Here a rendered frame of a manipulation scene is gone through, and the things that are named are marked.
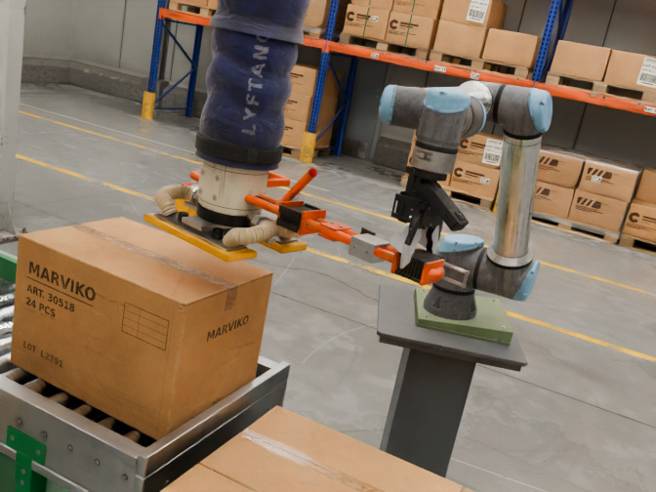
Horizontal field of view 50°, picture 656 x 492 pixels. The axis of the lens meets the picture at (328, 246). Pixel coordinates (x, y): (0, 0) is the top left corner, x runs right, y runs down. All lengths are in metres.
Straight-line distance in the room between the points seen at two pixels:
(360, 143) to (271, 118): 8.96
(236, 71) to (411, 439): 1.50
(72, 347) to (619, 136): 8.67
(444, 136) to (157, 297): 0.82
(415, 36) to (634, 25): 2.77
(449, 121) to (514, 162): 0.75
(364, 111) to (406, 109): 9.10
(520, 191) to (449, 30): 6.91
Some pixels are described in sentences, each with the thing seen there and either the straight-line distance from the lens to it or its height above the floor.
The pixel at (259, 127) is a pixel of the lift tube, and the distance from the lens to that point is 1.76.
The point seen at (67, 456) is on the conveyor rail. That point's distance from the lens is 1.99.
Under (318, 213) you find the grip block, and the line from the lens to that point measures 1.70.
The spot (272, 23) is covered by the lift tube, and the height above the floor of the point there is 1.63.
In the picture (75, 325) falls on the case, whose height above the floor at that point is 0.76.
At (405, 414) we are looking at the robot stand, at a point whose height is 0.41.
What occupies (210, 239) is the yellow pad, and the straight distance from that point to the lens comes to 1.79.
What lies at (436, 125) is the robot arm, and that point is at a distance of 1.45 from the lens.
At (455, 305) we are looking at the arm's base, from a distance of 2.48.
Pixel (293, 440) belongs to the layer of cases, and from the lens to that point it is 2.05.
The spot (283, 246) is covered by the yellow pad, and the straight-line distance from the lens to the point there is 1.85.
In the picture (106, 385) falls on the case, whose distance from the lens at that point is 2.02.
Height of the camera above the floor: 1.62
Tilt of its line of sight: 16 degrees down
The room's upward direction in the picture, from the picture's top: 11 degrees clockwise
